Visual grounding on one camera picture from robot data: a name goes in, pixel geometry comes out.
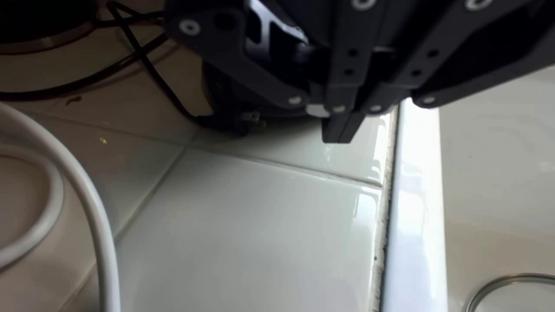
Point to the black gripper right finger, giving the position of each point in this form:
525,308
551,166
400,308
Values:
461,45

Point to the black countertop appliance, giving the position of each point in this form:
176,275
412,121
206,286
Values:
39,22

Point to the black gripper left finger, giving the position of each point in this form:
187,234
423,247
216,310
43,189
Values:
253,62

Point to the white ceramic sink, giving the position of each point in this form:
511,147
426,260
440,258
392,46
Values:
496,190

